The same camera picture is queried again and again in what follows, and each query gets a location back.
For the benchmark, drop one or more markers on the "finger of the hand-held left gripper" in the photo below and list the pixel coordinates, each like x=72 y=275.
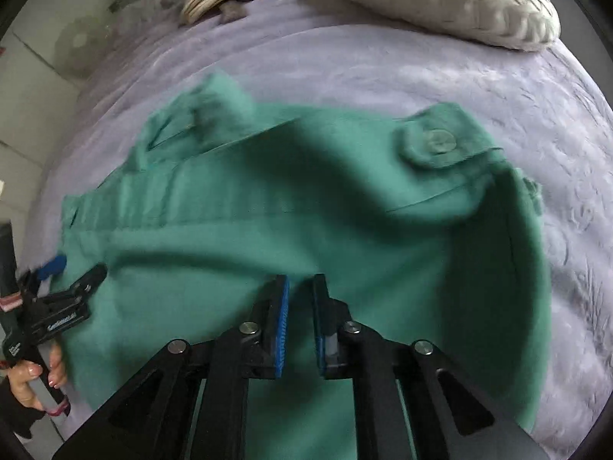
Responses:
x=52 y=266
x=86 y=283

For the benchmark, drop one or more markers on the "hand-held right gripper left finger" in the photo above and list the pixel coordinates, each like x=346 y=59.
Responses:
x=282 y=326

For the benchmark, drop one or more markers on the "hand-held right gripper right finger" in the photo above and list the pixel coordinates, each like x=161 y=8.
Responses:
x=320 y=326

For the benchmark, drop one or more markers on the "green work jacket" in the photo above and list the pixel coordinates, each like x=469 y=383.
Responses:
x=335 y=230

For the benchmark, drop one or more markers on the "person's left forearm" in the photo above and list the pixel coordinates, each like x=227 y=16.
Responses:
x=12 y=417

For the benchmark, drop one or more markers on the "person's left hand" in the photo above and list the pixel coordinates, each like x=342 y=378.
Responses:
x=24 y=376

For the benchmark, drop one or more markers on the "white electric fan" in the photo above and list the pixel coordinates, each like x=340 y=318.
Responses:
x=79 y=40

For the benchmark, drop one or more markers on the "purple bedspread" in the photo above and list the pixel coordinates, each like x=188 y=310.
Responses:
x=383 y=72

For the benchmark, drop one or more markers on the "brown cloth piece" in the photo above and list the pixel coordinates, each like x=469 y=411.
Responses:
x=234 y=9

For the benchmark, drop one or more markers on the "round cream pleated pillow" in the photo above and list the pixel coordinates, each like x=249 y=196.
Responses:
x=455 y=0

